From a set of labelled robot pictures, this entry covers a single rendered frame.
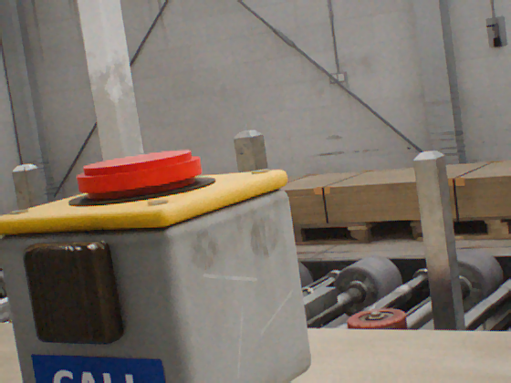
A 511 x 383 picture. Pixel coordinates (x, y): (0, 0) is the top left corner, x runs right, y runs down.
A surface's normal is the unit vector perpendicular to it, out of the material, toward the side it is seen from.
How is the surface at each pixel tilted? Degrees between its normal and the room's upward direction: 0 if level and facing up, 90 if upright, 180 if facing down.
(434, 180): 90
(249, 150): 90
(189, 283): 90
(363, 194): 90
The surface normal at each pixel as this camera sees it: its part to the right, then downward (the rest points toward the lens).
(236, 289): 0.84, -0.06
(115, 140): -0.52, 0.18
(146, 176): 0.22, 0.08
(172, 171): 0.61, 0.00
